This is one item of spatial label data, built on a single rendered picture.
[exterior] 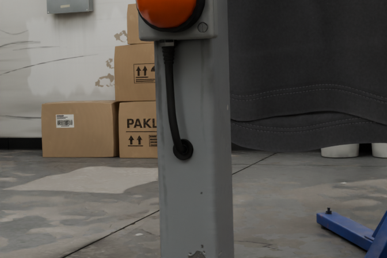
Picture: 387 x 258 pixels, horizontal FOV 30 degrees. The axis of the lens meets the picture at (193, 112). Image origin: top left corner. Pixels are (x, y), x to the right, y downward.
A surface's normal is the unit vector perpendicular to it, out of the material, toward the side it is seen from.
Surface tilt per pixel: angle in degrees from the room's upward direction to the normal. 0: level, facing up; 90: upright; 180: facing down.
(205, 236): 94
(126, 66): 90
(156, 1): 100
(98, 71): 90
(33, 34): 90
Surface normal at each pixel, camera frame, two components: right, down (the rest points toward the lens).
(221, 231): 0.94, -0.01
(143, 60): -0.40, 0.06
